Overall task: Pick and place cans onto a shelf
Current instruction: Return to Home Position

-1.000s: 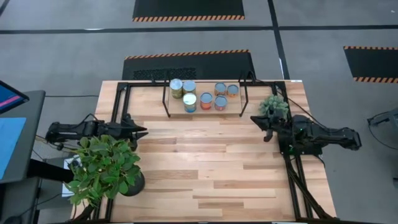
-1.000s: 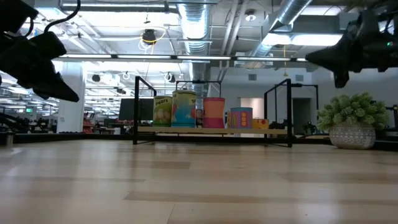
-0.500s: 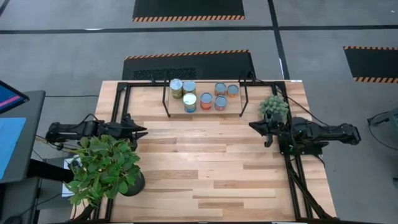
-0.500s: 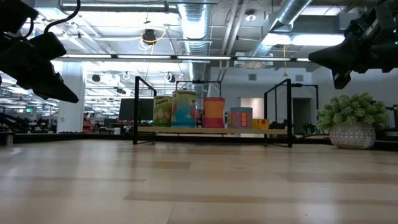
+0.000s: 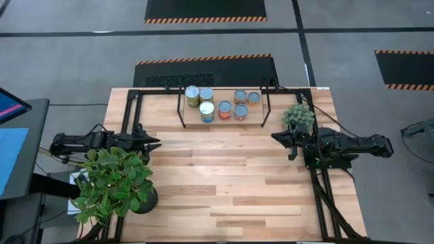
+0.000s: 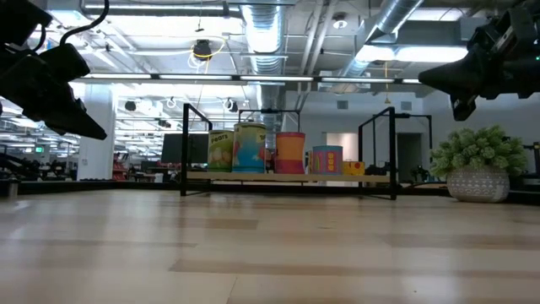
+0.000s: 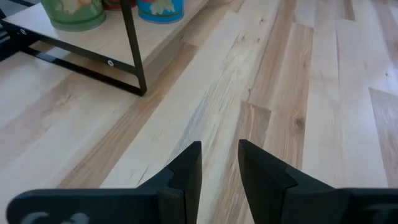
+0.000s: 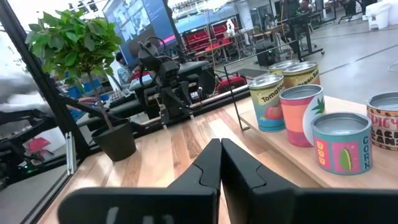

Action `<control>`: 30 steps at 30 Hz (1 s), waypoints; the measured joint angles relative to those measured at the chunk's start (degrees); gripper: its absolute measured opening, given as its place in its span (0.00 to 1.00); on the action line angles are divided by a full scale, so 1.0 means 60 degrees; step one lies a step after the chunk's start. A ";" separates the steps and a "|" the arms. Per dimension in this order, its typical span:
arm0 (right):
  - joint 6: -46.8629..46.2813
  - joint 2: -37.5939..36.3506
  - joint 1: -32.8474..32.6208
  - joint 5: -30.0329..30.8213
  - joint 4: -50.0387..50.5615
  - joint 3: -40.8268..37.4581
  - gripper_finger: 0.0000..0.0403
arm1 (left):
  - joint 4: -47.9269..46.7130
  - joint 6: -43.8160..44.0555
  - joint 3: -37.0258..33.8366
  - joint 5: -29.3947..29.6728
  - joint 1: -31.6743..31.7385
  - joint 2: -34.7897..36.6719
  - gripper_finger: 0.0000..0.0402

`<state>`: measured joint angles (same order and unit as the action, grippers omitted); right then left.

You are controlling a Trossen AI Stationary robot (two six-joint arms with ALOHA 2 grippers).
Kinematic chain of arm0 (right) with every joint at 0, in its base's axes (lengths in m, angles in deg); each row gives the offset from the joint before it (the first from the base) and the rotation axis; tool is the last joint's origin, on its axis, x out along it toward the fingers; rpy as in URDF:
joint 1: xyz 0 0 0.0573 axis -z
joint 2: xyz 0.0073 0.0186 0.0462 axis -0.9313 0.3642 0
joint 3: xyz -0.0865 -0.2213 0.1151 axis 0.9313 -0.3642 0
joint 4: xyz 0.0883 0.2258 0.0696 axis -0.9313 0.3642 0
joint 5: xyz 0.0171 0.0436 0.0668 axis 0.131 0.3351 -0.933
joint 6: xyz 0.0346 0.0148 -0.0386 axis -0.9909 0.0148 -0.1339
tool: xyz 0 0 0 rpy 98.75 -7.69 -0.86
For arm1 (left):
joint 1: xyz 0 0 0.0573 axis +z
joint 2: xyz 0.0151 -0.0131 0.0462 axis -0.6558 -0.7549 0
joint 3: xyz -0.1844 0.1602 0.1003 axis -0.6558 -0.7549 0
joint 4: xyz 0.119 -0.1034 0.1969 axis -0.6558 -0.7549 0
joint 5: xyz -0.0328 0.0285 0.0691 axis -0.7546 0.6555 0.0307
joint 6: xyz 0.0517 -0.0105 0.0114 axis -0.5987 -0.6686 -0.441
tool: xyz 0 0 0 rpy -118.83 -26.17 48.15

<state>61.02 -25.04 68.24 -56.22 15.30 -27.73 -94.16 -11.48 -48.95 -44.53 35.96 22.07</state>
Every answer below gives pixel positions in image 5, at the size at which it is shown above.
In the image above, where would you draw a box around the leafy green potted plant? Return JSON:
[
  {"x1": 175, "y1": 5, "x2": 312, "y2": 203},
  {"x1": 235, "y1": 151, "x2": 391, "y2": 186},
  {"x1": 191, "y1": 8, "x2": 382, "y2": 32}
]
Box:
[{"x1": 69, "y1": 146, "x2": 159, "y2": 227}]

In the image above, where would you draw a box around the orange label tin can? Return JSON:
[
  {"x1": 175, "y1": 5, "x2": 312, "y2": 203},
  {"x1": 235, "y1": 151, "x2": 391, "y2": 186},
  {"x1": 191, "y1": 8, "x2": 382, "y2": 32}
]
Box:
[{"x1": 199, "y1": 87, "x2": 215, "y2": 104}]

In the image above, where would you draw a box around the black stand base bar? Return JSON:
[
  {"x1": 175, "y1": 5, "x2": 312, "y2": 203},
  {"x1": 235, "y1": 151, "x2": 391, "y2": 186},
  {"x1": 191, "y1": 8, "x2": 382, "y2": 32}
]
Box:
[{"x1": 29, "y1": 172, "x2": 82, "y2": 201}]

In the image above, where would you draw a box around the yellow pepper print can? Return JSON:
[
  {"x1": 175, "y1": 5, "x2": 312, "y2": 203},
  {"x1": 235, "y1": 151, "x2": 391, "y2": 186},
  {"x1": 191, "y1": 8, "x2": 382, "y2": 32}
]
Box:
[{"x1": 233, "y1": 89, "x2": 248, "y2": 106}]

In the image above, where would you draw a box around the pink and orange can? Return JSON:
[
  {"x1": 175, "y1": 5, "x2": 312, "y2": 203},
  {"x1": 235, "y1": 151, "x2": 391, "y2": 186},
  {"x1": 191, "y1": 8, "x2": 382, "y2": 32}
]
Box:
[{"x1": 218, "y1": 100, "x2": 233, "y2": 121}]

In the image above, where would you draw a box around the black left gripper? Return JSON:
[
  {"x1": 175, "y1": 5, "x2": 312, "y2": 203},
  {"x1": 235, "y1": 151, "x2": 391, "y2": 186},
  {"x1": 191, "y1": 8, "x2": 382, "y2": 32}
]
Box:
[{"x1": 117, "y1": 124, "x2": 162, "y2": 154}]

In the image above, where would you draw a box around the black striped-edge floor mat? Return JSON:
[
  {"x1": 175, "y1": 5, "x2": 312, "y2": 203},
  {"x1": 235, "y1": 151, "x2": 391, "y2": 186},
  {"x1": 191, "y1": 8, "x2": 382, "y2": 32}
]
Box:
[
  {"x1": 374, "y1": 49, "x2": 434, "y2": 92},
  {"x1": 144, "y1": 0, "x2": 268, "y2": 25},
  {"x1": 132, "y1": 54, "x2": 280, "y2": 88}
]

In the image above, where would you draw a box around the dark grey side desk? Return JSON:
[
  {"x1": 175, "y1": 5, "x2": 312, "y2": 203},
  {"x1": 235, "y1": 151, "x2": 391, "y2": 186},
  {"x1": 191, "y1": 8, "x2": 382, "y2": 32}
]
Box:
[{"x1": 0, "y1": 98, "x2": 51, "y2": 201}]

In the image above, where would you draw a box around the white paper sheet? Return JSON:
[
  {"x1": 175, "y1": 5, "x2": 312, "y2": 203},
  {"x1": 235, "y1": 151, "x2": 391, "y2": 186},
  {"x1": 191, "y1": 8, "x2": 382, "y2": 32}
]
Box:
[{"x1": 66, "y1": 168, "x2": 90, "y2": 216}]

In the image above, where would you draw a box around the blue-screen monitor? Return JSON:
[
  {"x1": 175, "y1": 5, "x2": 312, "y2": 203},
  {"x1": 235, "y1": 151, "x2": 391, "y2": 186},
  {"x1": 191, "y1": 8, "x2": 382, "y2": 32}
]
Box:
[{"x1": 0, "y1": 87, "x2": 33, "y2": 125}]

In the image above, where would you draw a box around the pink teal corn can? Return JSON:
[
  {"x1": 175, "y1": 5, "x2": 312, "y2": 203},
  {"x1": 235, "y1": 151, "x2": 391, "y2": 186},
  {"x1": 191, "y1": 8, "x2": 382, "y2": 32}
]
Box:
[{"x1": 233, "y1": 103, "x2": 249, "y2": 121}]

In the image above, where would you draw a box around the black aluminium rig frame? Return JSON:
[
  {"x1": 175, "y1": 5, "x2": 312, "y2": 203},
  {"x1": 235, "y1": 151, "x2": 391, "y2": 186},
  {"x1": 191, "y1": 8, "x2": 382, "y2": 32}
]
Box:
[{"x1": 77, "y1": 87, "x2": 372, "y2": 243}]

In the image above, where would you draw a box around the tall blue teal can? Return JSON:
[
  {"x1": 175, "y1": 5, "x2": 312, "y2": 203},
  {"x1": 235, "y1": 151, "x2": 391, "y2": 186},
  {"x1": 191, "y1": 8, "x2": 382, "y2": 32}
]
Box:
[{"x1": 199, "y1": 100, "x2": 216, "y2": 123}]

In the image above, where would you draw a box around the grey equipment stand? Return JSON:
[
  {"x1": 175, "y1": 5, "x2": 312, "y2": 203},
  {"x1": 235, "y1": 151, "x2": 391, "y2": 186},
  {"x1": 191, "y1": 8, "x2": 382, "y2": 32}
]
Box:
[{"x1": 399, "y1": 117, "x2": 434, "y2": 143}]

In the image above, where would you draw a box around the green pears label can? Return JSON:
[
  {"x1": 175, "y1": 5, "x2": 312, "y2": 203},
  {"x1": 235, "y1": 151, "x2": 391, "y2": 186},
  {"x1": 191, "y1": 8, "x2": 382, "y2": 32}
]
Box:
[{"x1": 184, "y1": 85, "x2": 200, "y2": 108}]

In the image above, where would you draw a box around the succulent in white pot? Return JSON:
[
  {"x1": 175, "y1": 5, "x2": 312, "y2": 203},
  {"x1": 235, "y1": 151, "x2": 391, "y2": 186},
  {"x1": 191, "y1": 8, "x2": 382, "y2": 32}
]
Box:
[{"x1": 281, "y1": 103, "x2": 316, "y2": 134}]

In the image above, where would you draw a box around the wooden shelf with black frame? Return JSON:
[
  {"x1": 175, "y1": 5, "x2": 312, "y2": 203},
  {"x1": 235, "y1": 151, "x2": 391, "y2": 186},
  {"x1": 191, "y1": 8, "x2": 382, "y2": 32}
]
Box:
[{"x1": 176, "y1": 84, "x2": 272, "y2": 129}]

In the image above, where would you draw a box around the yellow and black cable bundle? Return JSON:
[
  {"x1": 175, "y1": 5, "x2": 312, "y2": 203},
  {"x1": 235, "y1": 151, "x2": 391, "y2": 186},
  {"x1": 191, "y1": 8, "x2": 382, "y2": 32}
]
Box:
[{"x1": 35, "y1": 144, "x2": 91, "y2": 167}]

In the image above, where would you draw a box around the blue sheet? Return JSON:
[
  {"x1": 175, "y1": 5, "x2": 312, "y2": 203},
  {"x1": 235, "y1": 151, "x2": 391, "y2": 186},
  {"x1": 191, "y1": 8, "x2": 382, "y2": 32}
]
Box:
[{"x1": 0, "y1": 127, "x2": 30, "y2": 197}]

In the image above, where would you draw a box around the short orange yellow can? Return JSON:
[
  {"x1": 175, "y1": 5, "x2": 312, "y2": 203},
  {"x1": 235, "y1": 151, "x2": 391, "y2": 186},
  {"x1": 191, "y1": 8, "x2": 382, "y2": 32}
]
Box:
[{"x1": 246, "y1": 91, "x2": 262, "y2": 107}]

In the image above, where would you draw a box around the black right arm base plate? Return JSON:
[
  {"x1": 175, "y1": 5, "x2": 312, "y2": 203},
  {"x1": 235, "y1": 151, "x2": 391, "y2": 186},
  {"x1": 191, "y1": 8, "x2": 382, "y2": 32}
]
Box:
[{"x1": 302, "y1": 148, "x2": 359, "y2": 171}]

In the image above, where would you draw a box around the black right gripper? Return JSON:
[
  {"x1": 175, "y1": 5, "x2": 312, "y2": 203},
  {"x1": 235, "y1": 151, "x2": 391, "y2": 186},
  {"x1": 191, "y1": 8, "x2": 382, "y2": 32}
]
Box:
[{"x1": 271, "y1": 131, "x2": 320, "y2": 161}]

